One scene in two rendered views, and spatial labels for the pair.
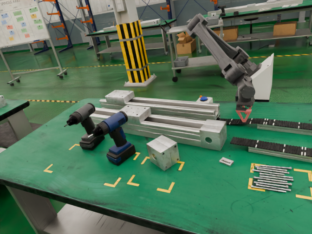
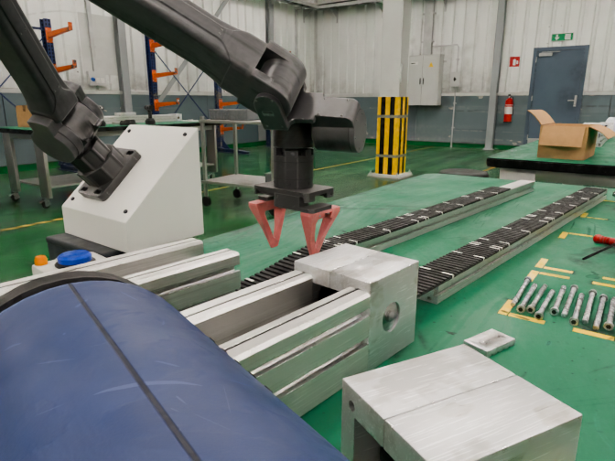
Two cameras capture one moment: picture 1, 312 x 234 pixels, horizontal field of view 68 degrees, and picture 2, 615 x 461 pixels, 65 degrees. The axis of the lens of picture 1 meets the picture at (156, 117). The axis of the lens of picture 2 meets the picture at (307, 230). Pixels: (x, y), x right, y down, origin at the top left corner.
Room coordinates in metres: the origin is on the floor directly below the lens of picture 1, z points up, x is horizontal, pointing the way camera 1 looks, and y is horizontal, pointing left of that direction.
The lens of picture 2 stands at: (0.88, 0.25, 1.04)
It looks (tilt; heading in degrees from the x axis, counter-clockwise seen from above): 15 degrees down; 276
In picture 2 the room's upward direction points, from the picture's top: straight up
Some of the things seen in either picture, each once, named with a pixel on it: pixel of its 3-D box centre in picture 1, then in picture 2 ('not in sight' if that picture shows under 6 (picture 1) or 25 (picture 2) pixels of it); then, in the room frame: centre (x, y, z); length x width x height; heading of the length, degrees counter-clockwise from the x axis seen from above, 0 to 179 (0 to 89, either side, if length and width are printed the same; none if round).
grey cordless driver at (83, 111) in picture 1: (83, 129); not in sight; (1.06, 0.37, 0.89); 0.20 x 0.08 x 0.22; 149
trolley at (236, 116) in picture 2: not in sight; (256, 156); (1.90, -4.53, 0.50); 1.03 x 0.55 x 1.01; 155
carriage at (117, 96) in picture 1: (120, 98); not in sight; (1.45, 0.21, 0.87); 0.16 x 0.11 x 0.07; 54
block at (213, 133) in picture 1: (214, 133); (346, 298); (0.89, -0.25, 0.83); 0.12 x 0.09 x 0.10; 144
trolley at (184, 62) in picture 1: (194, 48); not in sight; (4.12, -0.90, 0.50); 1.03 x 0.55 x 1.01; 72
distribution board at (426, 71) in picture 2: not in sight; (430, 97); (-0.73, -11.71, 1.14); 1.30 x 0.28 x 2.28; 150
